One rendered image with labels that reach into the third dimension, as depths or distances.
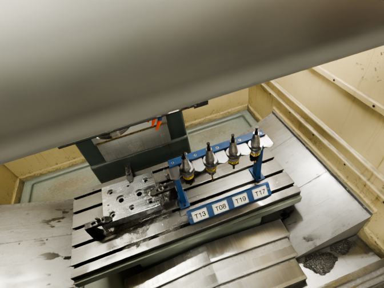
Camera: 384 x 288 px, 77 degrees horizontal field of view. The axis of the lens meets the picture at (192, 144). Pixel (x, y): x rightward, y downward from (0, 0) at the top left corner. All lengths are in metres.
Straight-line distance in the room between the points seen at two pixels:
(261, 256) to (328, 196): 0.49
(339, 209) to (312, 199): 0.13
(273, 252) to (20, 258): 1.39
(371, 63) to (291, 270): 0.98
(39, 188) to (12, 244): 0.61
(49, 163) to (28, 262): 0.80
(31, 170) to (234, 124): 1.71
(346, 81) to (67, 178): 2.01
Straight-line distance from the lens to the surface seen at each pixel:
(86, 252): 1.40
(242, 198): 1.28
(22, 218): 1.93
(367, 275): 1.41
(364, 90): 1.23
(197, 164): 1.07
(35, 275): 1.72
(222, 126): 2.17
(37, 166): 2.28
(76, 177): 2.20
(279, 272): 1.40
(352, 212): 1.50
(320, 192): 1.54
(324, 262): 1.52
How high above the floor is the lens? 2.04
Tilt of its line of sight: 45 degrees down
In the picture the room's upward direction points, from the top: 11 degrees counter-clockwise
